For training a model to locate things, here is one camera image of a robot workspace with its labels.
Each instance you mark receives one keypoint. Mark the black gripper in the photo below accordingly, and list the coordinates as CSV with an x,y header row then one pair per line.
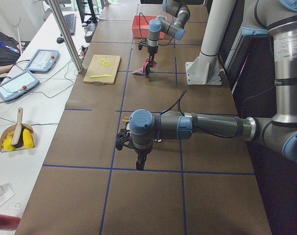
x,y
142,153
152,50

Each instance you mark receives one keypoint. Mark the grey and pink cloth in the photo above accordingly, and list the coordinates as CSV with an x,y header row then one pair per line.
x,y
145,70

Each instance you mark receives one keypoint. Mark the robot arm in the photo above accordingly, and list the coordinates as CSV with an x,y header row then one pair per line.
x,y
168,22
276,18

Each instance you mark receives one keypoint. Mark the pink plastic bin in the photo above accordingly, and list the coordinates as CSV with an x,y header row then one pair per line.
x,y
140,25

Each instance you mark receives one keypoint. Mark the right wooden rack rod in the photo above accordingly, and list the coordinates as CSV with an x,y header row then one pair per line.
x,y
125,119

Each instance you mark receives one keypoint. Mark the lemon slice front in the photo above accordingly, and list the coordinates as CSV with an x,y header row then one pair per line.
x,y
108,64

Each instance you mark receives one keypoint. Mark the bamboo cutting board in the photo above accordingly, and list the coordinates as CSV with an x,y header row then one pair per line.
x,y
96,68

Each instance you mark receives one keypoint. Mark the white support column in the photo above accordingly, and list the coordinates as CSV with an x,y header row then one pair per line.
x,y
204,70

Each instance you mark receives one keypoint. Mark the yellow plastic knife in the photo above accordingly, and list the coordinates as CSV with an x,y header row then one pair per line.
x,y
100,76

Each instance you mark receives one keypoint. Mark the black keyboard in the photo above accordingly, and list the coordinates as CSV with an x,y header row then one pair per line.
x,y
70,21

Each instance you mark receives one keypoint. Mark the far teach pendant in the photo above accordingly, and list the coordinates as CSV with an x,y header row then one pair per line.
x,y
42,61

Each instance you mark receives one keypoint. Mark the teach pendant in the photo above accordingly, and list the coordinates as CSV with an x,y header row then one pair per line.
x,y
42,61
18,86

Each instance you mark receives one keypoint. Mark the wooden spatula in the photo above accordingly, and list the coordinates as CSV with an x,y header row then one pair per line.
x,y
18,129

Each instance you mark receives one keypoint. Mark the near teach pendant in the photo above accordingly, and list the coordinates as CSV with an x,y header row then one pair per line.
x,y
18,86

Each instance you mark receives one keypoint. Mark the aluminium frame post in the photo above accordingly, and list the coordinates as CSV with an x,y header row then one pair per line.
x,y
54,5

